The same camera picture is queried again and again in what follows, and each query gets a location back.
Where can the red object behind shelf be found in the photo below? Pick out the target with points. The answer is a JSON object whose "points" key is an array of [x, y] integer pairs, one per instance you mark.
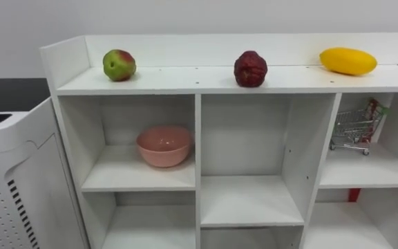
{"points": [[354, 194]]}

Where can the white air purifier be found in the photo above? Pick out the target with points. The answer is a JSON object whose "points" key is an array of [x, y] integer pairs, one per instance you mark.
{"points": [[16, 180]]}

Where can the green red apple soft toy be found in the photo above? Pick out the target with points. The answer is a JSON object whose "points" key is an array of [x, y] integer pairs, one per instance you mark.
{"points": [[118, 65]]}

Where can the small metal shopping cart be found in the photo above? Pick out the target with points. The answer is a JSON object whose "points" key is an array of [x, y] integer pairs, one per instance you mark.
{"points": [[356, 126]]}

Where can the pink bowl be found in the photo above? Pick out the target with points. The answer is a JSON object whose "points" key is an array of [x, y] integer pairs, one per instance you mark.
{"points": [[163, 147]]}

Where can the yellow mango soft toy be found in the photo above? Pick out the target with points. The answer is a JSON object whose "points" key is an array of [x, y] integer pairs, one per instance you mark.
{"points": [[347, 61]]}

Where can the white shelf unit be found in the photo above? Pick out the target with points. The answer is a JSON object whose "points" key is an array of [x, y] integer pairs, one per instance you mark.
{"points": [[247, 200]]}

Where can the dark red fruit soft toy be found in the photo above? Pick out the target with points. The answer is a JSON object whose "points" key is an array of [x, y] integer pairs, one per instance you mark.
{"points": [[250, 69]]}

